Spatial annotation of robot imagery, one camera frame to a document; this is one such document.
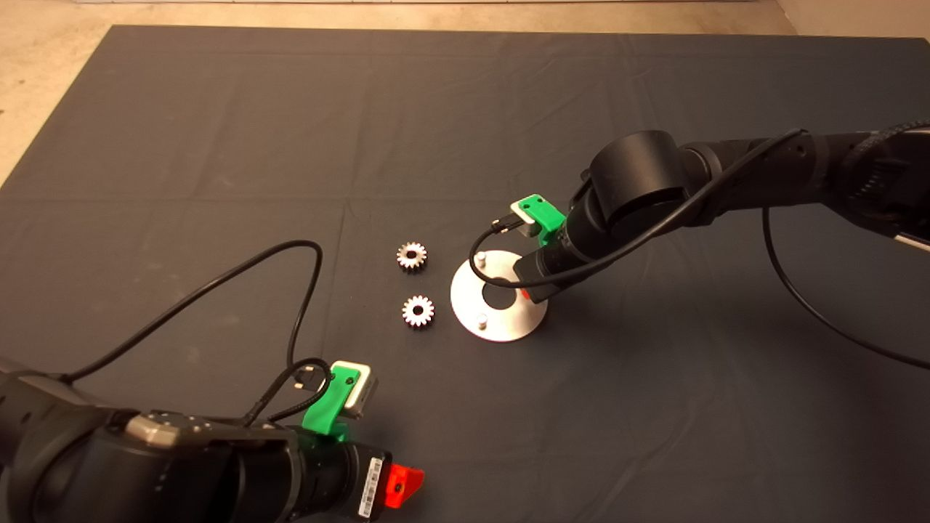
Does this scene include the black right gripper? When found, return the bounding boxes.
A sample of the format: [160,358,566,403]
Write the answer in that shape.
[514,243,582,304]

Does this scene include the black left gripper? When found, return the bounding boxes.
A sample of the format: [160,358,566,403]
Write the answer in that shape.
[291,434,425,523]

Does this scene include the round metal carrier plate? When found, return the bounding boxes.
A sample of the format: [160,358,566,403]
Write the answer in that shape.
[450,250,549,343]

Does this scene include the small steel planetary gear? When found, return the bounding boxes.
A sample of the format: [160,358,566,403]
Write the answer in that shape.
[402,295,435,329]
[396,242,428,275]

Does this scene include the dark grey table cloth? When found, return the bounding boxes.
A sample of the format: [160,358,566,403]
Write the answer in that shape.
[0,26,930,523]

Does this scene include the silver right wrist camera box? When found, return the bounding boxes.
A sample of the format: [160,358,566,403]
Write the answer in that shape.
[510,201,542,238]

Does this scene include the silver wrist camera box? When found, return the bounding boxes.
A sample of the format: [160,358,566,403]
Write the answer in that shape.
[510,201,542,238]
[331,360,379,421]

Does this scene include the green right camera mount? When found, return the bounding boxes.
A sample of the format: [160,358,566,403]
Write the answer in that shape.
[516,194,567,248]

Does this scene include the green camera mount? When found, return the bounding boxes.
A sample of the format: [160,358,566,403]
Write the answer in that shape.
[302,365,360,442]
[516,194,567,248]

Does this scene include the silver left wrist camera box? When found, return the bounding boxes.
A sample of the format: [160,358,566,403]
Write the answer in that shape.
[331,360,379,421]

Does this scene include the green left camera mount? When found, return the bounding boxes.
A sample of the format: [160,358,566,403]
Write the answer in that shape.
[302,365,360,442]

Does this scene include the black left camera cable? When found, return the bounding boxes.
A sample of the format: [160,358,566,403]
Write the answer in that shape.
[58,240,335,426]

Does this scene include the braided right arm cable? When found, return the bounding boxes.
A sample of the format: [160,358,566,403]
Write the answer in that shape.
[854,120,930,191]

